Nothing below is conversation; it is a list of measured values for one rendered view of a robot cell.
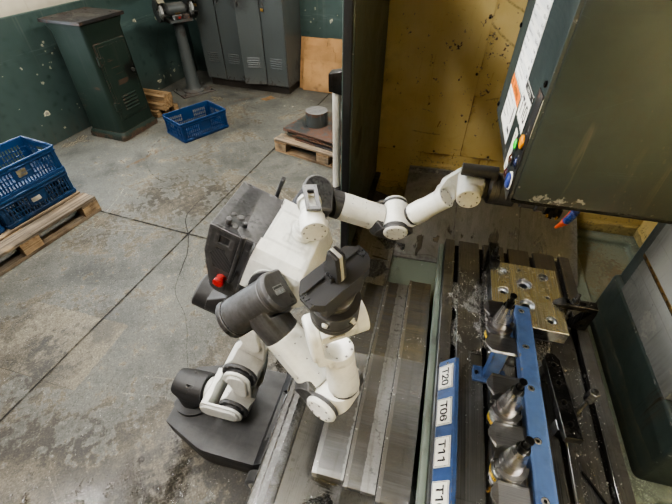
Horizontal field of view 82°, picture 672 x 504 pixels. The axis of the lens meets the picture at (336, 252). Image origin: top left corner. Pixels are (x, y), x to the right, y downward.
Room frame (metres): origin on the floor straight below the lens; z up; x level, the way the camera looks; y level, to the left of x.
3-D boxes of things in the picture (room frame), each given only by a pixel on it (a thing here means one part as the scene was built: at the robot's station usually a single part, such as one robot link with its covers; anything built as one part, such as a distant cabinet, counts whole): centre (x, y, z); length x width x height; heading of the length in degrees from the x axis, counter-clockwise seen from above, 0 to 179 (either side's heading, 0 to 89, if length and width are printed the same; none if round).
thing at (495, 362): (0.62, -0.47, 1.05); 0.10 x 0.05 x 0.30; 76
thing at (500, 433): (0.31, -0.34, 1.21); 0.07 x 0.05 x 0.01; 76
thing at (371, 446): (0.78, -0.17, 0.70); 0.90 x 0.30 x 0.16; 166
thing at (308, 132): (3.83, -0.07, 0.19); 1.20 x 0.80 x 0.38; 59
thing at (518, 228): (1.52, -0.77, 0.75); 0.89 x 0.67 x 0.26; 76
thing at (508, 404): (0.37, -0.35, 1.26); 0.04 x 0.04 x 0.07
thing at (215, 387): (0.88, 0.50, 0.28); 0.21 x 0.20 x 0.13; 76
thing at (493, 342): (0.53, -0.39, 1.21); 0.07 x 0.05 x 0.01; 76
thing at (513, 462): (0.26, -0.32, 1.26); 0.04 x 0.04 x 0.07
